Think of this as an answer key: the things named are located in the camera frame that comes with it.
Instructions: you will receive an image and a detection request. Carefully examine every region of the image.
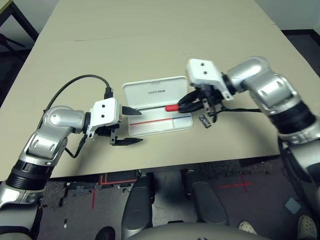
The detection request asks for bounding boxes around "black metal furniture frame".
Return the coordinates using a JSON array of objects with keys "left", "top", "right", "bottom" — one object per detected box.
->
[{"left": 0, "top": 0, "right": 40, "bottom": 55}]

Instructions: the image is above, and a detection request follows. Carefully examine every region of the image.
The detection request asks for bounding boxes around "dark grey robot right leg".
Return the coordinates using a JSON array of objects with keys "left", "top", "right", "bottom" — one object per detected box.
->
[{"left": 183, "top": 169, "right": 230, "bottom": 226}]

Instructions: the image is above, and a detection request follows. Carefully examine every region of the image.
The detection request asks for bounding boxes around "small silver black cylinder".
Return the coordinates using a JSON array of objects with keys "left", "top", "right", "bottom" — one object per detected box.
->
[{"left": 198, "top": 114, "right": 212, "bottom": 129}]

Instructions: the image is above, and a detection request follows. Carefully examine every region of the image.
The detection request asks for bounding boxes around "white plastic pencil case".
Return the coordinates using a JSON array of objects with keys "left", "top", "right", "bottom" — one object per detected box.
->
[{"left": 121, "top": 75, "right": 194, "bottom": 138}]

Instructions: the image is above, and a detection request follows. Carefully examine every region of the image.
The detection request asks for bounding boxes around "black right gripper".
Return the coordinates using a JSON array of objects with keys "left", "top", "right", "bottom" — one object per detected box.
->
[{"left": 177, "top": 83, "right": 225, "bottom": 117}]

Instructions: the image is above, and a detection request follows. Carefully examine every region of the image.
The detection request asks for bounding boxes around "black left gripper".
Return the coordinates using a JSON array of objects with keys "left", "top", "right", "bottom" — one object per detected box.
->
[{"left": 96, "top": 106, "right": 144, "bottom": 147}]

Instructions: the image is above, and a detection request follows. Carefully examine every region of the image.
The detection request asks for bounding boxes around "white perforated shoe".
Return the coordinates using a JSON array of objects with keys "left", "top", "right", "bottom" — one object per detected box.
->
[
  {"left": 297, "top": 214, "right": 318, "bottom": 240},
  {"left": 237, "top": 219, "right": 258, "bottom": 236}
]

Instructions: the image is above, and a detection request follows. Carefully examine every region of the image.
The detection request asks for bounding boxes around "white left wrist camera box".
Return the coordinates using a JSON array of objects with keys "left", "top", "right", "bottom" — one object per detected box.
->
[{"left": 86, "top": 97, "right": 124, "bottom": 140}]

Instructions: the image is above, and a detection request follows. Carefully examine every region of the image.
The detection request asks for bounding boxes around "dark rounded robot foot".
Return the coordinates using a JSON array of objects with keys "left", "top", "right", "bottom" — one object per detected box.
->
[{"left": 96, "top": 226, "right": 116, "bottom": 240}]

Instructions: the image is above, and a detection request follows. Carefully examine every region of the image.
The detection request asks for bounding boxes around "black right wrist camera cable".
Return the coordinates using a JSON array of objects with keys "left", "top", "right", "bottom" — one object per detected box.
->
[{"left": 208, "top": 106, "right": 313, "bottom": 226}]

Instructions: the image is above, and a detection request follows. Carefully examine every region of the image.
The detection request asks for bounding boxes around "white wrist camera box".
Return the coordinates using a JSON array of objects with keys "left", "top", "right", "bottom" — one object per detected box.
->
[
  {"left": 186, "top": 58, "right": 235, "bottom": 102},
  {"left": 86, "top": 97, "right": 124, "bottom": 140}
]

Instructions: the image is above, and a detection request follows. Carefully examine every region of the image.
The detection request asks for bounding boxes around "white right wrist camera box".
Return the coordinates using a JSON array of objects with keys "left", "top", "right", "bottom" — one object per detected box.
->
[{"left": 186, "top": 58, "right": 235, "bottom": 102}]

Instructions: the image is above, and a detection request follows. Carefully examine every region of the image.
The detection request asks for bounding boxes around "beige robot torso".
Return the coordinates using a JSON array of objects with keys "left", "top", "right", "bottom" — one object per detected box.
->
[{"left": 127, "top": 222, "right": 271, "bottom": 240}]

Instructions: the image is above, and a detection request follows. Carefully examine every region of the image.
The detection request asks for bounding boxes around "grey square floor patch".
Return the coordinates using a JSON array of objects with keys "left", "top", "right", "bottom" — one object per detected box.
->
[{"left": 284, "top": 197, "right": 302, "bottom": 215}]

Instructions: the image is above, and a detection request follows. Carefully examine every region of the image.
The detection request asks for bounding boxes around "dark grey robot left leg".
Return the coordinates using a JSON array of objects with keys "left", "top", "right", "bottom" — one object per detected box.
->
[{"left": 121, "top": 172, "right": 155, "bottom": 238}]

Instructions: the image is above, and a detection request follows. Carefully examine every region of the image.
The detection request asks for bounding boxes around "dark grey robot leg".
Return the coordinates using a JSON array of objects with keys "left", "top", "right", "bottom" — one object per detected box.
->
[
  {"left": 183, "top": 169, "right": 230, "bottom": 226},
  {"left": 121, "top": 172, "right": 155, "bottom": 238}
]

